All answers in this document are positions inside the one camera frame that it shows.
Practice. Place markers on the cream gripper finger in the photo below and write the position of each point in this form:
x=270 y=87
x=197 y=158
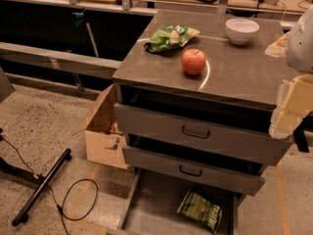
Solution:
x=299 y=100
x=287 y=122

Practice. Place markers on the green jalapeno chip bag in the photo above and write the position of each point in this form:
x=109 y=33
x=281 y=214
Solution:
x=201 y=210

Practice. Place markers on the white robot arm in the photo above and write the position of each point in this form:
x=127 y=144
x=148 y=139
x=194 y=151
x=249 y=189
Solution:
x=299 y=56

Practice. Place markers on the grey top drawer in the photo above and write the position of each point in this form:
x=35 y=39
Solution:
x=201 y=135

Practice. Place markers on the grey drawer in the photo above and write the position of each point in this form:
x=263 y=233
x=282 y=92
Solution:
x=154 y=199
x=214 y=176
x=201 y=135

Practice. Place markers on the grey metal drawer cabinet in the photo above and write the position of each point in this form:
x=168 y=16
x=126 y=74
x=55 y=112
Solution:
x=237 y=88

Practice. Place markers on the grey middle drawer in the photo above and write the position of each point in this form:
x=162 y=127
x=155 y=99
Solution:
x=214 y=176

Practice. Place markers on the light green snack bag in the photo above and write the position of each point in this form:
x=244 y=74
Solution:
x=171 y=37

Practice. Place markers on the grey bottom drawer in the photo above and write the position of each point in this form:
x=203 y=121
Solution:
x=154 y=199

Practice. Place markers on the white ceramic bowl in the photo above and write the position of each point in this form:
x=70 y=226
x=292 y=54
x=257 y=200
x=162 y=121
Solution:
x=241 y=31

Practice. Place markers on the red apple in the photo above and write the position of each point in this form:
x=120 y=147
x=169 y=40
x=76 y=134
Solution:
x=193 y=61

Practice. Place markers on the brown cardboard box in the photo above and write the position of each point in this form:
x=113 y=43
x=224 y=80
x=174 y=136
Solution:
x=103 y=140

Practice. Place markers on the black stand leg bar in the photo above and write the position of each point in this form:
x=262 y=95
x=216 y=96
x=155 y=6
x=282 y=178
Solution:
x=22 y=216

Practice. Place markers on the grey metal rail beam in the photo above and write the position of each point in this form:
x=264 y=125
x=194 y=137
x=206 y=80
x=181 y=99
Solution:
x=61 y=61

